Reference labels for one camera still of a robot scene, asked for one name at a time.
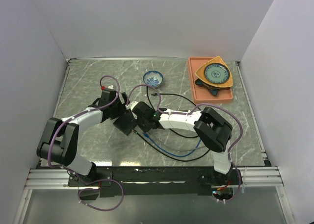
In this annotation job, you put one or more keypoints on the blue white porcelain bowl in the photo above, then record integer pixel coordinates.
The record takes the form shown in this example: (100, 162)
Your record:
(153, 78)

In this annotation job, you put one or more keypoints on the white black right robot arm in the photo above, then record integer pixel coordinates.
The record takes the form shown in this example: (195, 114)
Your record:
(213, 130)

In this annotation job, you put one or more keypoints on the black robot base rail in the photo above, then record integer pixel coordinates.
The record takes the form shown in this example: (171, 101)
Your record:
(170, 180)

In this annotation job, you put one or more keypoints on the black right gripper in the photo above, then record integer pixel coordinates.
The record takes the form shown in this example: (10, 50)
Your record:
(145, 129)

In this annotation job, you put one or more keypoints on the dark blue triangular plate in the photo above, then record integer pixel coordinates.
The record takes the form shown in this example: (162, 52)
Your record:
(213, 90)

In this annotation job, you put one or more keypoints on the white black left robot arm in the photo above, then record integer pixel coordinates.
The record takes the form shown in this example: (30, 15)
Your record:
(59, 140)

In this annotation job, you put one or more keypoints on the black network switch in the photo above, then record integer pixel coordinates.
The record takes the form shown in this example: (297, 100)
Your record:
(125, 123)

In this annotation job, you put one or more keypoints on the pink plastic tray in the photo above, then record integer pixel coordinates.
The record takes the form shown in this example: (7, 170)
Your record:
(202, 92)

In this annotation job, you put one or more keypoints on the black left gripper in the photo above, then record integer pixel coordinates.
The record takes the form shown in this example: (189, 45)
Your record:
(122, 108)

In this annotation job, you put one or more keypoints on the teal round patterned plate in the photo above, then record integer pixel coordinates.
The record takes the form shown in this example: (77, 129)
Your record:
(217, 73)

